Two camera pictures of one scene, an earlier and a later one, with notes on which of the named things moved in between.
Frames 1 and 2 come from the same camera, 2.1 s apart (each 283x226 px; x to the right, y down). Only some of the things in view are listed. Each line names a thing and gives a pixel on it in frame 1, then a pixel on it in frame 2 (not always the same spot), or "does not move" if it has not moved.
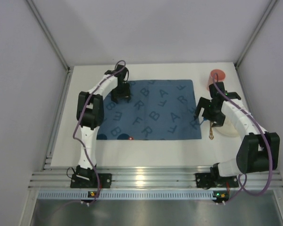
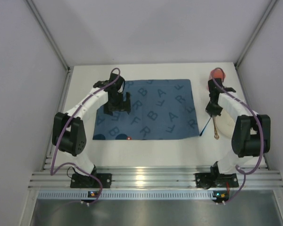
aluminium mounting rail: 143,177 does not move
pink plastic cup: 221,76 does not move
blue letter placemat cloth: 156,109 does not move
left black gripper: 120,93 → 118,107
